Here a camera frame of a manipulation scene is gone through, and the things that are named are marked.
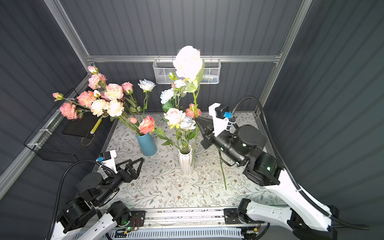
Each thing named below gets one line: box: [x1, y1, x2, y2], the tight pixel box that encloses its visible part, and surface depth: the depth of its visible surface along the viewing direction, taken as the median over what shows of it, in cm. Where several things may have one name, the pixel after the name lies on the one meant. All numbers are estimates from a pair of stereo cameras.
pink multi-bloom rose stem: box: [87, 65, 108, 92], surface depth 63 cm
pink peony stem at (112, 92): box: [100, 83, 124, 101], surface depth 65 cm
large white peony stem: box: [173, 46, 204, 167], surface depth 35 cm
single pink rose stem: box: [121, 81, 143, 135], surface depth 75 cm
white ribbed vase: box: [178, 144, 193, 176], surface depth 76 cm
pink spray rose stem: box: [52, 90, 97, 120], surface depth 63 cm
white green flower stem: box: [160, 71, 187, 112], surface depth 63 cm
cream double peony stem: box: [90, 99, 142, 134], surface depth 65 cm
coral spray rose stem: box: [185, 103, 202, 119], surface depth 63 cm
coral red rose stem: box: [138, 116, 182, 152], surface depth 59 cm
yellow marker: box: [90, 117, 103, 134], surface depth 78 cm
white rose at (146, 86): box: [137, 79, 156, 117], surface depth 75 cm
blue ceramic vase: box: [136, 133, 158, 157], surface depth 89 cm
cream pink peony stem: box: [163, 108, 186, 152], surface depth 57 cm
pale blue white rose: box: [179, 116, 197, 147], surface depth 61 cm
